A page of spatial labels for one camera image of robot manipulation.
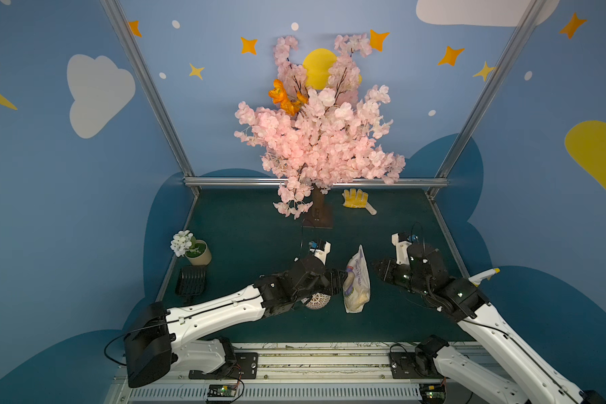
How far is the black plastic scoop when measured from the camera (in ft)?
2.97

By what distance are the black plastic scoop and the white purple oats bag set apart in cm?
53

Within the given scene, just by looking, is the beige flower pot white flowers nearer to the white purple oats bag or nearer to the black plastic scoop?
the black plastic scoop

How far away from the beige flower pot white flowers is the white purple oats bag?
54 cm

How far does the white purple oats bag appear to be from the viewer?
0.76m

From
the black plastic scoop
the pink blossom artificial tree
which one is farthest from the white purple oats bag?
the black plastic scoop

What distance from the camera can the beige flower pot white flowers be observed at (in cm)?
88
